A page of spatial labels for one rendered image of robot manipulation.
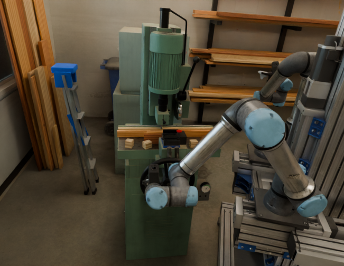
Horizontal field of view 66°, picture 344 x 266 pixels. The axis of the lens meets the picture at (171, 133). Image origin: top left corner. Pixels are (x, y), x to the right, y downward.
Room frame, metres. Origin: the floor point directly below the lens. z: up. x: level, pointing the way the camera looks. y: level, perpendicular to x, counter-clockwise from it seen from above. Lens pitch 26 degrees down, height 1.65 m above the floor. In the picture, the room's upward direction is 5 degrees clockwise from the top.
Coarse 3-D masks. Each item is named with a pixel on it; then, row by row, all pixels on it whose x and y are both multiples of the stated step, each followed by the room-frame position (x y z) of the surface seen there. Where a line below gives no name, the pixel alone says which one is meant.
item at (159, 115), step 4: (156, 108) 1.48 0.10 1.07; (156, 112) 1.44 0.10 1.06; (160, 112) 1.42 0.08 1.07; (164, 112) 1.43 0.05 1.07; (168, 112) 1.43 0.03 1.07; (156, 116) 1.43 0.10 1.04; (160, 116) 1.40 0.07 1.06; (164, 116) 1.40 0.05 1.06; (168, 116) 1.41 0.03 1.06; (156, 120) 1.42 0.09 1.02; (160, 120) 1.40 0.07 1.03; (164, 120) 1.40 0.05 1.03; (168, 120) 1.41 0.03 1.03; (160, 124) 1.40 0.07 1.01; (164, 124) 1.40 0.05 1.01; (168, 124) 1.41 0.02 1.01
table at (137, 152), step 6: (120, 138) 1.38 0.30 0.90; (126, 138) 1.39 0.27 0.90; (132, 138) 1.39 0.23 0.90; (138, 138) 1.40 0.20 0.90; (192, 138) 1.46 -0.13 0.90; (198, 138) 1.46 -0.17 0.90; (120, 144) 1.31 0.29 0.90; (138, 144) 1.33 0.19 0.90; (156, 144) 1.34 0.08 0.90; (186, 144) 1.37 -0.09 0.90; (120, 150) 1.24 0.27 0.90; (126, 150) 1.25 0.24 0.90; (132, 150) 1.26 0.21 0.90; (138, 150) 1.26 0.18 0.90; (144, 150) 1.27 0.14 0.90; (150, 150) 1.27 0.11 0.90; (156, 150) 1.28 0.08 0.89; (120, 156) 1.24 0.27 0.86; (126, 156) 1.25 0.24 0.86; (132, 156) 1.26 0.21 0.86; (138, 156) 1.26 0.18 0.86; (144, 156) 1.27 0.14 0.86; (150, 156) 1.27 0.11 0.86; (156, 156) 1.26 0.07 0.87; (216, 156) 1.35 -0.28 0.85
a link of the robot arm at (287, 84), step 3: (285, 81) 1.70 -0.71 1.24; (288, 81) 1.70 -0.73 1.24; (291, 81) 1.71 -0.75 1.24; (282, 84) 1.70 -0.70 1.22; (285, 84) 1.70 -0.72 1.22; (288, 84) 1.70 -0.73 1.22; (291, 84) 1.70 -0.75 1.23; (279, 87) 1.74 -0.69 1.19; (282, 87) 1.70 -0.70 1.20; (285, 87) 1.70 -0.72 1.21; (288, 87) 1.70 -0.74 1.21; (291, 87) 1.70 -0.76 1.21; (279, 90) 1.73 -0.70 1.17; (282, 90) 1.72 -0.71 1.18; (285, 90) 1.70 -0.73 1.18; (288, 90) 1.70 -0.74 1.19
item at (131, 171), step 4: (128, 124) 1.80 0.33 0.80; (132, 124) 1.81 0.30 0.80; (136, 124) 1.81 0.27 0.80; (176, 124) 1.87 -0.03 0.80; (180, 124) 1.88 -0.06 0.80; (128, 164) 1.26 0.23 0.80; (128, 168) 1.25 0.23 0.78; (132, 168) 1.26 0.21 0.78; (136, 168) 1.26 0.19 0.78; (140, 168) 1.26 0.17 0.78; (144, 168) 1.27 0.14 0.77; (160, 168) 1.29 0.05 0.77; (128, 172) 1.25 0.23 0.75; (132, 172) 1.26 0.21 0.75; (136, 172) 1.26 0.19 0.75; (140, 172) 1.26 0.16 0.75; (160, 172) 1.29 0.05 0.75; (196, 172) 1.33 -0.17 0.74; (128, 176) 1.25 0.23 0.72; (132, 176) 1.26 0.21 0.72; (136, 176) 1.26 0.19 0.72; (140, 176) 1.26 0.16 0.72; (160, 176) 1.29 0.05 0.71
